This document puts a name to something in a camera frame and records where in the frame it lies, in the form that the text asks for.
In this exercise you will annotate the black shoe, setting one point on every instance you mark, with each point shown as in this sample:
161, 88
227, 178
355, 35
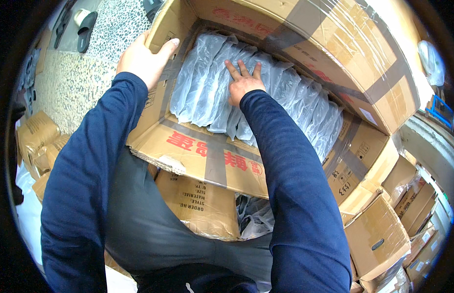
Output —
152, 8

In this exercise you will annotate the heap of wrapped brown cartons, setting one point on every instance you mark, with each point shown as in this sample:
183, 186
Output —
38, 139

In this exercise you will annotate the black slipper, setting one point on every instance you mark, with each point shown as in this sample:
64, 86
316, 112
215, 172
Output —
86, 31
61, 29

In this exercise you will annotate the pile of black slippers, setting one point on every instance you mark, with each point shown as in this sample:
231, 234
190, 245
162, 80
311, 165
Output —
31, 77

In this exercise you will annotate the white plastic bag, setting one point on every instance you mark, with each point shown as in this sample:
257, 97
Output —
432, 62

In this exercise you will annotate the brown carton with black print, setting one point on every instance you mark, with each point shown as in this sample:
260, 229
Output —
201, 208

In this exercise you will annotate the blue crate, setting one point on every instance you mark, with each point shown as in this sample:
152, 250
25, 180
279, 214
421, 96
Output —
440, 110

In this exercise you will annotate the flat cardboard piece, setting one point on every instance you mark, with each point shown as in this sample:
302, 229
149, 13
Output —
43, 51

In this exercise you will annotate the large taped carton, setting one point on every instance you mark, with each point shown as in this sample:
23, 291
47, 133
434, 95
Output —
322, 44

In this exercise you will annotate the person's right hand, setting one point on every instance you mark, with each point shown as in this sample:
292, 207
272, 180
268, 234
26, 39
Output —
245, 88

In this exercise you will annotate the white slipper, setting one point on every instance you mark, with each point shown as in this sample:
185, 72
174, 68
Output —
80, 16

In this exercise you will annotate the stack of brown cartons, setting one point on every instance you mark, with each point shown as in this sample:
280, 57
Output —
417, 208

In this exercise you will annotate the row of clear plastic packets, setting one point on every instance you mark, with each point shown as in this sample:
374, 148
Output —
201, 84

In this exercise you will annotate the white plastic sheet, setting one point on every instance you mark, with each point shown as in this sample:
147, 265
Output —
27, 216

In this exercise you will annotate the person's body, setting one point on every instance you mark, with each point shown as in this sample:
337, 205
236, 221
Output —
307, 256

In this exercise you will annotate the person's left hand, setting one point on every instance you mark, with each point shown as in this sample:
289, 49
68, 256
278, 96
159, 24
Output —
139, 62

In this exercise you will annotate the crumpled clear plastic bag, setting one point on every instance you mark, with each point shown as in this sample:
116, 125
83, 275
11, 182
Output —
254, 218

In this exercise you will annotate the person's legs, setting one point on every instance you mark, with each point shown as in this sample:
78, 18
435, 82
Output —
150, 227

